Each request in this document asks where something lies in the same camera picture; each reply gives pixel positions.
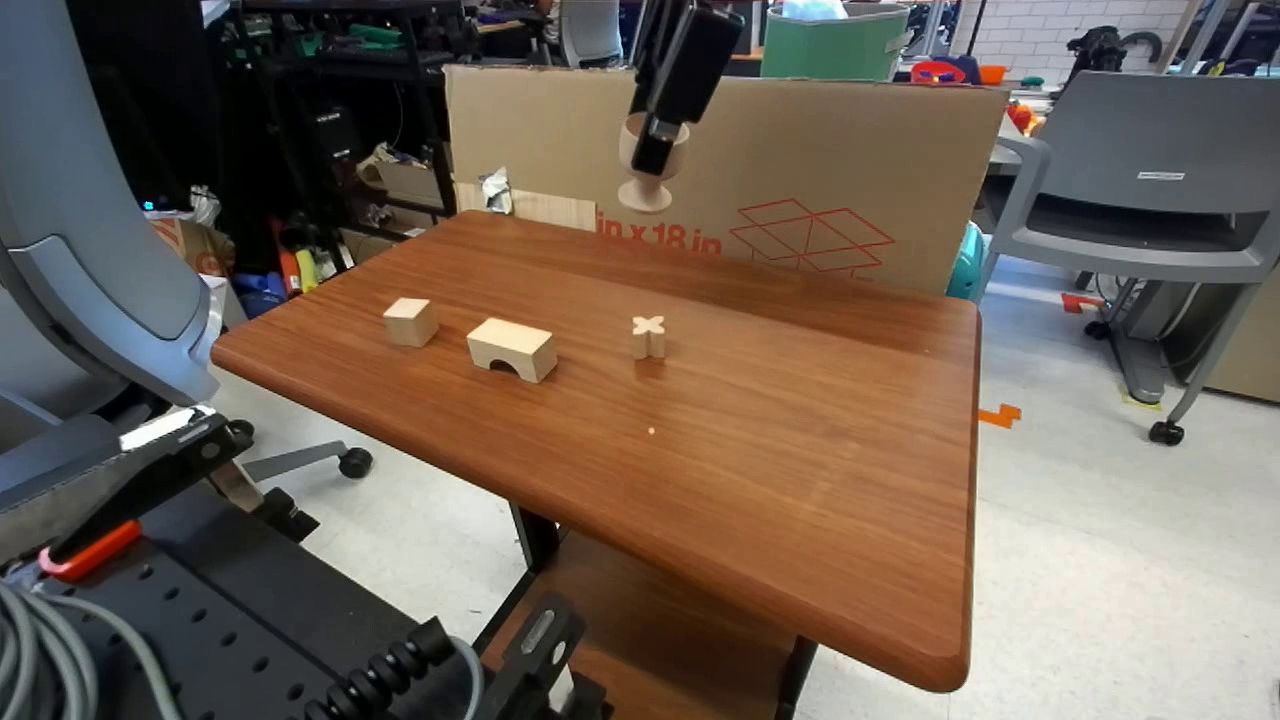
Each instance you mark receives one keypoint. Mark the large cardboard sheet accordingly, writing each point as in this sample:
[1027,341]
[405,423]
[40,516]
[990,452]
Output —
[803,144]

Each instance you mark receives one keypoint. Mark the grey plastic chair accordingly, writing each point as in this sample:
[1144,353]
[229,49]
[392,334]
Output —
[1144,144]

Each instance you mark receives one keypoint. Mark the black corrugated conduit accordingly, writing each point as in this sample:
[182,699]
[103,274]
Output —
[384,672]

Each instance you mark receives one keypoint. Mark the black storage shelf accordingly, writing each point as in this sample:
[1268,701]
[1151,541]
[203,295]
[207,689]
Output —
[334,120]

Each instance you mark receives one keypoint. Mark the teal bag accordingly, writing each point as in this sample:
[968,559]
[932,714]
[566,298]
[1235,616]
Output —
[968,264]

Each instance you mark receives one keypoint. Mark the silver duct tape piece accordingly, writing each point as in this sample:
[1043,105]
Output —
[499,191]

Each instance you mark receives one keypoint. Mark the green chair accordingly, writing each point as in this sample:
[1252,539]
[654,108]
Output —
[835,46]

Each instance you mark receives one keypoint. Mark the wooden arch block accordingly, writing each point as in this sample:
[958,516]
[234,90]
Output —
[512,348]

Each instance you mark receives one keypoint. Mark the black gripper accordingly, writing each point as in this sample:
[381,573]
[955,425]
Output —
[696,66]

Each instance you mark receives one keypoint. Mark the wooden table pedestal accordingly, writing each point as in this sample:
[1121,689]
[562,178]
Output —
[665,624]

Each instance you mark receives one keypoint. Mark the wooden cube block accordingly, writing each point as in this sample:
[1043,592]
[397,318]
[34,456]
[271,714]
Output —
[411,322]

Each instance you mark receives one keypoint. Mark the wooden cross block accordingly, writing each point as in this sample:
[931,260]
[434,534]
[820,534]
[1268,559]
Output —
[651,336]

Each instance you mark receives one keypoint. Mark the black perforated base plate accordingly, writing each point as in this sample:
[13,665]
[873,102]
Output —
[224,624]

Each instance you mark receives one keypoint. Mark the black beam with white label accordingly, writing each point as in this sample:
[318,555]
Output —
[203,462]

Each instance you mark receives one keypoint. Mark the blue office chair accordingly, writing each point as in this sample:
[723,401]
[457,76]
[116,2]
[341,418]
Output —
[82,203]

